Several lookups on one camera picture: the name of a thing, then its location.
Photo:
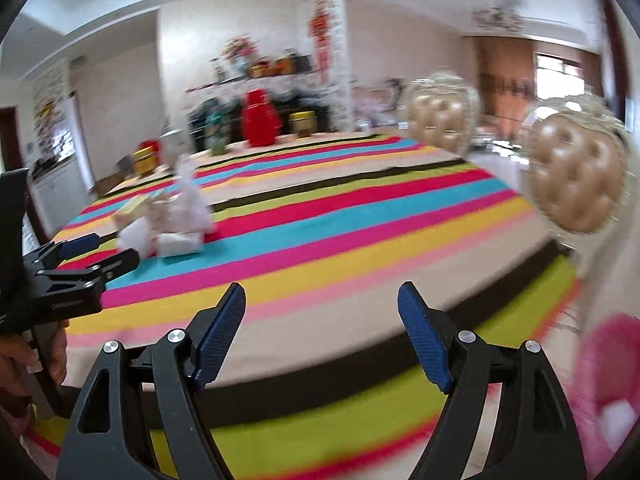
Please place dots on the tall white lattice screen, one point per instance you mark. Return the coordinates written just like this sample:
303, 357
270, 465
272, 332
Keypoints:
340, 60

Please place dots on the white tissue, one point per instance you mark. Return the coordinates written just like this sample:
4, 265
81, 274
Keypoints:
192, 205

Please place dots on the white paper wad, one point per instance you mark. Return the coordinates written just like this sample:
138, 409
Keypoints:
135, 237

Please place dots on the glass jar yellow lid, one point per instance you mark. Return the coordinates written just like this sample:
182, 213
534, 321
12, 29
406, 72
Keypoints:
302, 124

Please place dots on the white patterned box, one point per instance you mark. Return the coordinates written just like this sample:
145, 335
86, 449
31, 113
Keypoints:
177, 244

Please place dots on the brown patterned curtain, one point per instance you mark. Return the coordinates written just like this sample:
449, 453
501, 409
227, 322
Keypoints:
500, 75

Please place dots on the pink trash bag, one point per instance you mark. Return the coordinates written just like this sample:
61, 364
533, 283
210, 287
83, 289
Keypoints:
595, 370

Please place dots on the chandelier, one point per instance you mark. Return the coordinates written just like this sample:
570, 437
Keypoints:
497, 15

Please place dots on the striped colourful tablecloth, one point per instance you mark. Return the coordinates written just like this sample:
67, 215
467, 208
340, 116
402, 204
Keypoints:
325, 240

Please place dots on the white cabinet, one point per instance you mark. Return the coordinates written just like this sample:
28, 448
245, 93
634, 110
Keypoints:
60, 195

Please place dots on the person's left hand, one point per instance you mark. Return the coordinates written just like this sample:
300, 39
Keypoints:
15, 360

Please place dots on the white lattice wall panel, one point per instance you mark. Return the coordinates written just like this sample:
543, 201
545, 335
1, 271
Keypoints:
50, 105

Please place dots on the red thermos jug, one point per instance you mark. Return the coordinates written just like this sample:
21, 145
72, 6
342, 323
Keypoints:
260, 120

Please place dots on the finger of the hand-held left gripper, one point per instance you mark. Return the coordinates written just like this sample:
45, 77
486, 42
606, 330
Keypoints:
80, 243
120, 260

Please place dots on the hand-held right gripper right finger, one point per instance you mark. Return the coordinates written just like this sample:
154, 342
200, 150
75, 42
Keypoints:
425, 340

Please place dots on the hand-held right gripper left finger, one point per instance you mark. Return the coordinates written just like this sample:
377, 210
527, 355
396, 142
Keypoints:
220, 335

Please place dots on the beige tufted dining chair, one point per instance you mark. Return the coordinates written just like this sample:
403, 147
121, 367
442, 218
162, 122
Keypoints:
575, 175
440, 115

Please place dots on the window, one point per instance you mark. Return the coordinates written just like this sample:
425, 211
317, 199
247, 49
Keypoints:
560, 72

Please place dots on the black piano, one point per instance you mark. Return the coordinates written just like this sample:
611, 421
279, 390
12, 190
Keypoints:
300, 100

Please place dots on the green snack bag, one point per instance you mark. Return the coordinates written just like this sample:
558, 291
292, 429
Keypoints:
218, 132

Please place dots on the vase with pink flowers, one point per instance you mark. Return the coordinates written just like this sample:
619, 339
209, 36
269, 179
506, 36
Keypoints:
239, 52

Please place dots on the red knot wall ornament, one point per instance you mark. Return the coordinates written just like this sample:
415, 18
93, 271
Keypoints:
321, 35

